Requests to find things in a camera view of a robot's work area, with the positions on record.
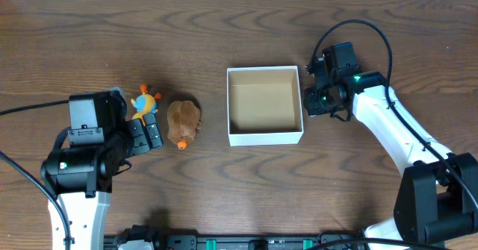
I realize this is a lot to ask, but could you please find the brown plush toy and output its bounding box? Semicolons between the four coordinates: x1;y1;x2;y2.
167;101;202;149

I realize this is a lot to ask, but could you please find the white cardboard box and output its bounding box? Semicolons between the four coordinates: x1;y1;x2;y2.
227;66;304;146

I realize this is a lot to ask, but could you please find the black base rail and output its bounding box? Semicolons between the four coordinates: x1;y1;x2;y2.
104;225;362;250

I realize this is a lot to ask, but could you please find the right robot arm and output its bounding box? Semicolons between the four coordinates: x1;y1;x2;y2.
304;52;477;249

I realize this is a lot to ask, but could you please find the yellow blue duck toy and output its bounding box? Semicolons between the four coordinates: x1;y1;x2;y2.
131;84;161;125

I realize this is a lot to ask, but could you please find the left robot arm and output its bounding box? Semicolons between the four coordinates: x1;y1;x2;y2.
41;113;163;249

